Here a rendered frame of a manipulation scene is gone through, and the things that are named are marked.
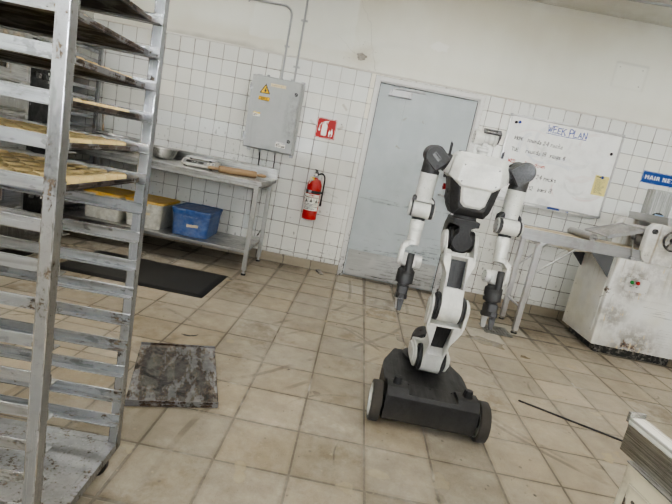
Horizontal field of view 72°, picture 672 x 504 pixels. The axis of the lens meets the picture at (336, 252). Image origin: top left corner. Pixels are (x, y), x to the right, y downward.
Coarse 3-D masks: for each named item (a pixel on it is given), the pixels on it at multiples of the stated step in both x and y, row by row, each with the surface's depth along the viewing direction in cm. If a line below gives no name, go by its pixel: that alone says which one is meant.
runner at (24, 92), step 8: (0, 80) 95; (0, 88) 95; (8, 88) 95; (16, 88) 95; (24, 88) 95; (32, 88) 95; (40, 88) 95; (8, 96) 95; (16, 96) 95; (24, 96) 95; (32, 96) 95; (40, 96) 95; (48, 96) 95; (72, 96) 95; (48, 104) 96; (72, 104) 96
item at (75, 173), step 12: (0, 156) 121; (12, 156) 128; (24, 156) 133; (36, 156) 135; (0, 168) 102; (12, 168) 105; (24, 168) 109; (36, 168) 114; (72, 168) 128; (84, 168) 130; (96, 168) 135; (72, 180) 109; (84, 180) 115; (96, 180) 121
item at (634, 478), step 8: (632, 464) 75; (632, 472) 75; (640, 472) 73; (624, 480) 76; (632, 480) 75; (640, 480) 73; (648, 480) 72; (624, 488) 76; (632, 488) 74; (640, 488) 73; (648, 488) 72; (656, 488) 70; (616, 496) 77; (624, 496) 75; (632, 496) 74; (640, 496) 72; (648, 496) 71; (656, 496) 70; (664, 496) 69
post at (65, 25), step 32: (64, 0) 89; (64, 32) 90; (64, 64) 91; (64, 96) 93; (64, 128) 95; (64, 160) 97; (64, 192) 99; (32, 352) 103; (32, 384) 105; (32, 416) 107; (32, 448) 108; (32, 480) 110
